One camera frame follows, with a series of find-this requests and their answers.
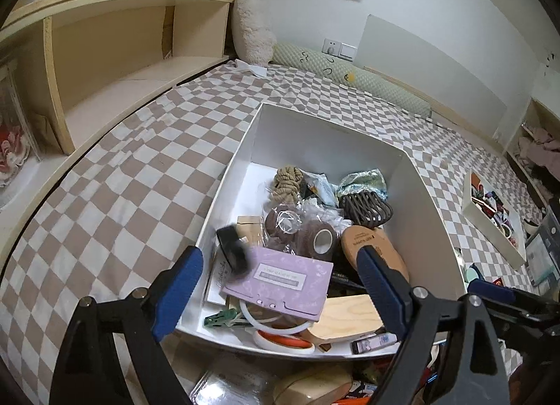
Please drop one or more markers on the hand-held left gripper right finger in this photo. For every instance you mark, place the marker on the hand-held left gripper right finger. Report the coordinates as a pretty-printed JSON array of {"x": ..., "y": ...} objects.
[{"x": 380, "y": 291}]

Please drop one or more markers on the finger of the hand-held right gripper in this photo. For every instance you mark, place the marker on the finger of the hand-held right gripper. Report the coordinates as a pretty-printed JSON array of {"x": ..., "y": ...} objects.
[{"x": 494, "y": 290}]

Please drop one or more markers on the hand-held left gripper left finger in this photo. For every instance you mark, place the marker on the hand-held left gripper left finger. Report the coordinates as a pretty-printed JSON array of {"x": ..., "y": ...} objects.
[{"x": 177, "y": 295}]

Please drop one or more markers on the small black item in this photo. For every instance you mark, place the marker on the small black item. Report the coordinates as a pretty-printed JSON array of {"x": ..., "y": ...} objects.
[{"x": 234, "y": 252}]

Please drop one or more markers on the lavender box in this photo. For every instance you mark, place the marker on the lavender box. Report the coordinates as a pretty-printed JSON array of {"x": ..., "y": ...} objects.
[{"x": 280, "y": 282}]

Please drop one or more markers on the white cardboard box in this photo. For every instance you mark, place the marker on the white cardboard box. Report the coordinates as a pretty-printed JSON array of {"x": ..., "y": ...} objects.
[{"x": 332, "y": 138}]

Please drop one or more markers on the light wooden board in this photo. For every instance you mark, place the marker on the light wooden board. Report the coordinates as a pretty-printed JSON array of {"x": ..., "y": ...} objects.
[{"x": 345, "y": 315}]

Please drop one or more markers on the green clothespin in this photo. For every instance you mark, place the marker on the green clothespin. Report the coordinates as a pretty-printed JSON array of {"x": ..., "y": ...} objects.
[{"x": 221, "y": 319}]

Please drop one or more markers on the small dark rectangular gadget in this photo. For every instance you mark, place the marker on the small dark rectangular gadget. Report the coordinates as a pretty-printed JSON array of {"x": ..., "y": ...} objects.
[{"x": 372, "y": 342}]

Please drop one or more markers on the round wooden hairbrush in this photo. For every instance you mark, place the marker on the round wooden hairbrush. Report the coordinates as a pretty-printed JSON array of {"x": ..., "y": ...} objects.
[{"x": 372, "y": 236}]

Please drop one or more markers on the white tray of trinkets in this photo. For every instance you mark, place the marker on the white tray of trinkets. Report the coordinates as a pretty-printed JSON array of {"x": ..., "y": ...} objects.
[{"x": 485, "y": 230}]

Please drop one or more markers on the clear plastic storage bin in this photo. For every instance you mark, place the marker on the clear plastic storage bin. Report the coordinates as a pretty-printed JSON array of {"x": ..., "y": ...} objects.
[{"x": 542, "y": 252}]

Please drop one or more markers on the brown claw hair clip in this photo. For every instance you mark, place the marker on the brown claw hair clip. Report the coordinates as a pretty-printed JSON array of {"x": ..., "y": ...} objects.
[{"x": 365, "y": 208}]

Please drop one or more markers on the bag of brown tape rolls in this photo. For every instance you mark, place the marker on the bag of brown tape rolls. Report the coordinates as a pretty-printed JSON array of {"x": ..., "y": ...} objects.
[{"x": 306, "y": 234}]

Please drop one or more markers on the white and orange tape roll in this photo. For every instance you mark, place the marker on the white and orange tape roll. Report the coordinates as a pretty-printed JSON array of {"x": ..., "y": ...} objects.
[{"x": 262, "y": 339}]

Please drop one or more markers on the clear plastic packet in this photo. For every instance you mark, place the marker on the clear plastic packet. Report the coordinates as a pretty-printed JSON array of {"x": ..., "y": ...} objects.
[{"x": 232, "y": 387}]

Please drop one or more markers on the checkered bed blanket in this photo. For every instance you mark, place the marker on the checkered bed blanket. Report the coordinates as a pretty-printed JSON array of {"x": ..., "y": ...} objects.
[{"x": 131, "y": 195}]

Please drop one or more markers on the green patterned pouch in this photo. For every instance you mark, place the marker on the green patterned pouch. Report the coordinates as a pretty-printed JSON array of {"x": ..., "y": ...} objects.
[{"x": 361, "y": 182}]

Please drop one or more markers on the beige glasses case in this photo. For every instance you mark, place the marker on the beige glasses case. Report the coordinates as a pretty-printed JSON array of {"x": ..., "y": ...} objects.
[{"x": 313, "y": 389}]

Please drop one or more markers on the heap of pink clothes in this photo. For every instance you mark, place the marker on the heap of pink clothes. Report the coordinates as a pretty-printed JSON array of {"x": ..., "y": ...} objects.
[{"x": 542, "y": 147}]

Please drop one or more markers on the wooden wardrobe shelf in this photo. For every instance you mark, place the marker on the wooden wardrobe shelf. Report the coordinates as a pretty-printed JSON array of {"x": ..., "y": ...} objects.
[{"x": 531, "y": 112}]

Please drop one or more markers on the green bolster pillow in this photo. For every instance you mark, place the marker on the green bolster pillow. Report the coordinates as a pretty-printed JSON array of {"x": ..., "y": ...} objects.
[{"x": 372, "y": 81}]

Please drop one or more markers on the doll in clear case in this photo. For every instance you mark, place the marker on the doll in clear case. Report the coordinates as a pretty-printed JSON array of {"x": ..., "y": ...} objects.
[{"x": 11, "y": 142}]

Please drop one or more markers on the white crumpled tissue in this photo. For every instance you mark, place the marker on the white crumpled tissue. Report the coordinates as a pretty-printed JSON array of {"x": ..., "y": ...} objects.
[{"x": 251, "y": 67}]

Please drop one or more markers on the wooden shelf unit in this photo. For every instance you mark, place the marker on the wooden shelf unit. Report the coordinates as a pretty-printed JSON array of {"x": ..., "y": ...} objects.
[{"x": 109, "y": 46}]

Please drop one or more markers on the fluffy white pillow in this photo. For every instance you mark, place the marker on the fluffy white pillow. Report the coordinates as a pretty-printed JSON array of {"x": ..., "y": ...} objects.
[{"x": 251, "y": 29}]

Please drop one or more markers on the white wall panel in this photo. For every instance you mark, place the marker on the white wall panel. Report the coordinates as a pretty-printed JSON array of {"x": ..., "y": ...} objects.
[{"x": 415, "y": 64}]

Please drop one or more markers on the white wall socket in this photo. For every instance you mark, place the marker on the white wall socket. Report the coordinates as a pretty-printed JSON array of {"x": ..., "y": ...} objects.
[{"x": 339, "y": 48}]

